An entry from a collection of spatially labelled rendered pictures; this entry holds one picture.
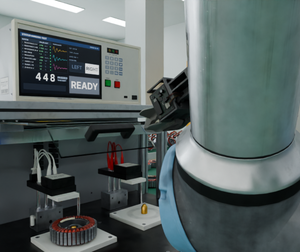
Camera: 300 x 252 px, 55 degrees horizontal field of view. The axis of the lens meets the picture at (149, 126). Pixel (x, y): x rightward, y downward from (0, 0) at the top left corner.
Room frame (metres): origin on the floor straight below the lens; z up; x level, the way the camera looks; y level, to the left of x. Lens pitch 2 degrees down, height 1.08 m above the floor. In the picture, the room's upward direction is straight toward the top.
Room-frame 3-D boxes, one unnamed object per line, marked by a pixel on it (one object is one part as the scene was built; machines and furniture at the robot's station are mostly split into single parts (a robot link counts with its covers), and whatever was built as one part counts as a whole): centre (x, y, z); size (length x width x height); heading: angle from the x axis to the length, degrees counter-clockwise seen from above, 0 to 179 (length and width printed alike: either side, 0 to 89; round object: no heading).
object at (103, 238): (0.70, 0.19, 0.78); 0.15 x 0.15 x 0.01; 46
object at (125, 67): (1.02, 0.32, 1.22); 0.44 x 0.39 x 0.20; 136
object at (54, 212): (0.80, 0.29, 0.80); 0.08 x 0.05 x 0.06; 136
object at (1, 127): (0.76, 0.37, 1.05); 0.06 x 0.04 x 0.04; 136
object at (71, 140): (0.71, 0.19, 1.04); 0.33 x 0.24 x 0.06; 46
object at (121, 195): (0.98, 0.12, 0.80); 0.08 x 0.05 x 0.06; 136
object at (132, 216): (0.87, 0.02, 0.78); 0.15 x 0.15 x 0.01; 46
